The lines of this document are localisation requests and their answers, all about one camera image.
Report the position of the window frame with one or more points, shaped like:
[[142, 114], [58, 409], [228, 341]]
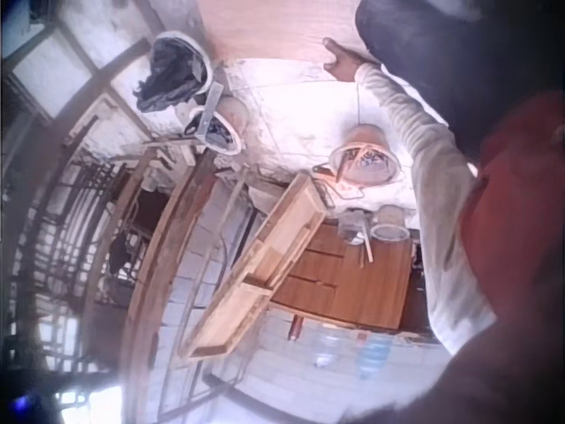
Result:
[[57, 66]]

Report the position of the person's legs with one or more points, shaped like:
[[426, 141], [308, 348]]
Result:
[[441, 53]]

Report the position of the pink plastic bucket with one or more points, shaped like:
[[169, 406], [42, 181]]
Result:
[[236, 112]]

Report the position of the white bucket with tools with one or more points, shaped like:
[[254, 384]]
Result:
[[218, 132]]

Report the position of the white bucket with black cloth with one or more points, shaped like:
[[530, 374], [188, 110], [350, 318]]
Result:
[[176, 70]]

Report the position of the clear water bottle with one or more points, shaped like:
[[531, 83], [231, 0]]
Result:
[[327, 349]]

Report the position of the light wooden frame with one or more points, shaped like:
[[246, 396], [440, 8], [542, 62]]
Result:
[[265, 260]]

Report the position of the clear bucket with tools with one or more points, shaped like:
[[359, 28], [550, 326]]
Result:
[[366, 154]]

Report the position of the brown plywood board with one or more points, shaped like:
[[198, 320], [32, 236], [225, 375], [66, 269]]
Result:
[[273, 31]]

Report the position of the clear plastic container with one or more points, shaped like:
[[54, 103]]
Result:
[[390, 223]]

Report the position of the blue water bottle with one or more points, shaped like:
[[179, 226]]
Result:
[[373, 355]]

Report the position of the dark metal rack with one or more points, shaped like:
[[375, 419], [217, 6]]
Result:
[[70, 247]]

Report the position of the small glass jar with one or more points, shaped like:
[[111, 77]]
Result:
[[352, 227]]

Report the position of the person's left hand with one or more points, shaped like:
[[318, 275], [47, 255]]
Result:
[[346, 64]]

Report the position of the metal try square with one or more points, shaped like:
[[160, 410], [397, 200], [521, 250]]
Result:
[[211, 110]]

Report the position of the long wooden plank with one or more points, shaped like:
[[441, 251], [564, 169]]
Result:
[[163, 274]]

